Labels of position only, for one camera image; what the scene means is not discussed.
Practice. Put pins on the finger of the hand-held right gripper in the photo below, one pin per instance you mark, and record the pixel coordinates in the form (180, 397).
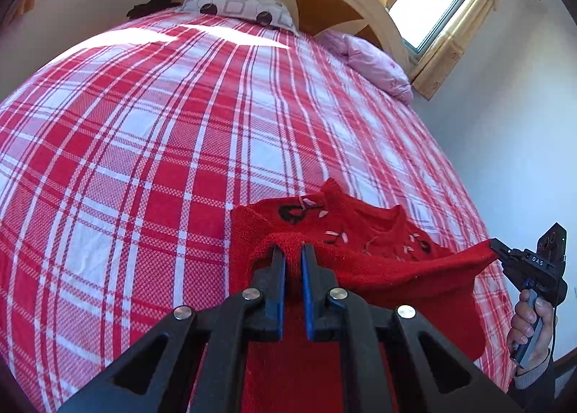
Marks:
(501, 248)
(514, 273)

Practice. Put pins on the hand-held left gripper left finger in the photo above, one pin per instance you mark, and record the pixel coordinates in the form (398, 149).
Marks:
(275, 287)

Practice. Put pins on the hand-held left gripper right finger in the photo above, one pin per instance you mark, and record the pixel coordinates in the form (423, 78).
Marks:
(309, 291)

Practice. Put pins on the red embroidered knit sweater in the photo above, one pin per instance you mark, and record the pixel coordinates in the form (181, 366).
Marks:
(383, 269)

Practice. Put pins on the person's right forearm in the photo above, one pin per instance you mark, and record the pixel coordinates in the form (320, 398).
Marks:
(536, 383)

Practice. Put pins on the person's right hand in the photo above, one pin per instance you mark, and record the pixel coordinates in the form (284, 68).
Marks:
(525, 323)

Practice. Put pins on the red plaid bed sheet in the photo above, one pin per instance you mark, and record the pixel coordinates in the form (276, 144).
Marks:
(135, 147)

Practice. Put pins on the narrow yellow patterned curtain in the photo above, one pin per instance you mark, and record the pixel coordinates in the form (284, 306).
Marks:
(455, 52)

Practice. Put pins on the pink pillow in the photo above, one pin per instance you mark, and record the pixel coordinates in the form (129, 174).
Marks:
(378, 66)

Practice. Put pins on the window behind headboard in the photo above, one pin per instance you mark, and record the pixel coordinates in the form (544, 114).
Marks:
(432, 3)

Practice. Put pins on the grey patterned pillow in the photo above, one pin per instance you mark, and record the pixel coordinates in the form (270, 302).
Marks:
(225, 1)

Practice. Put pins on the black cloth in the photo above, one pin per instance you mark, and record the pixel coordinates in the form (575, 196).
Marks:
(153, 5)

